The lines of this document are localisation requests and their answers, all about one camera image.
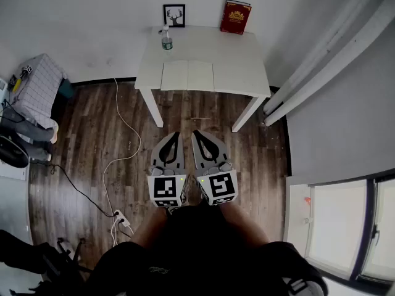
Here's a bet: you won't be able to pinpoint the black chair base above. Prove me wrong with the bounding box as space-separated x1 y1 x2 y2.
0 229 94 296

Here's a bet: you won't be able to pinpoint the red book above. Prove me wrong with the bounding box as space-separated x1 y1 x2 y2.
219 0 252 35

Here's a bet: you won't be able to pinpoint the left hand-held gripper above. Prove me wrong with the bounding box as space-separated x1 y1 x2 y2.
147 131 189 210

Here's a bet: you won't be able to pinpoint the black framed deer picture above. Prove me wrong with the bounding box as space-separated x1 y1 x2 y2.
163 4 186 28

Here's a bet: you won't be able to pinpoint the person's left forearm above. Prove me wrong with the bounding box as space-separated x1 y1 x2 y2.
135 207 170 250

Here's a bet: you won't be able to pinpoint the teal storage box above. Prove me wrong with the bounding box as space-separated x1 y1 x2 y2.
58 78 75 99

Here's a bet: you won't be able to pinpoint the white square table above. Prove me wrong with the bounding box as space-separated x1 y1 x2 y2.
134 25 272 133

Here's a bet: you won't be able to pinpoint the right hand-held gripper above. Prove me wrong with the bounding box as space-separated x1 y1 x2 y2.
191 129 238 207

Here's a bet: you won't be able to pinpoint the clear plastic water bottle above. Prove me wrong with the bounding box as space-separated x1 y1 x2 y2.
160 25 174 55

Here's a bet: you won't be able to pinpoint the person's right forearm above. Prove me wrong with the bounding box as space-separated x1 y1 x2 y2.
227 202 272 249

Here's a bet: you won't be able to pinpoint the white wall pipes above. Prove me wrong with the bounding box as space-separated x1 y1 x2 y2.
263 0 395 128

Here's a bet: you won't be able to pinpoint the window with dark frame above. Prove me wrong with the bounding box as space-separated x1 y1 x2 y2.
284 168 395 291

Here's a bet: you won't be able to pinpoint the grey white shoulder strap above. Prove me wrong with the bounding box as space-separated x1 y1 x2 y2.
282 275 325 296

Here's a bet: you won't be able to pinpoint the long black power cable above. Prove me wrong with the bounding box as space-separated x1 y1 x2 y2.
48 163 119 219

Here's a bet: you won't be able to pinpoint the black office chair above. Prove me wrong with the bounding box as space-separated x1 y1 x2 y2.
0 133 30 170

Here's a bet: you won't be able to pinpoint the long white power cable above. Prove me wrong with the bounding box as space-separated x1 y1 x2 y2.
102 78 143 248

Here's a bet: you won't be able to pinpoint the person's black clothing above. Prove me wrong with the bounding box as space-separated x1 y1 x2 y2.
88 201 328 296

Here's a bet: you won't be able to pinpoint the white power strip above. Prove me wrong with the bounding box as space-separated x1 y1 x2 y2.
113 209 131 228

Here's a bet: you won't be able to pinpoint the bed with grid-pattern sheet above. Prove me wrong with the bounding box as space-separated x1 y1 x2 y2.
17 53 68 130

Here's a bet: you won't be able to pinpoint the white desk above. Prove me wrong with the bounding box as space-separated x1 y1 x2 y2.
0 160 30 182

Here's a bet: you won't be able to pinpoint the notebook with blue cover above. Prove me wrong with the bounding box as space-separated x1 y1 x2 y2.
160 60 215 92

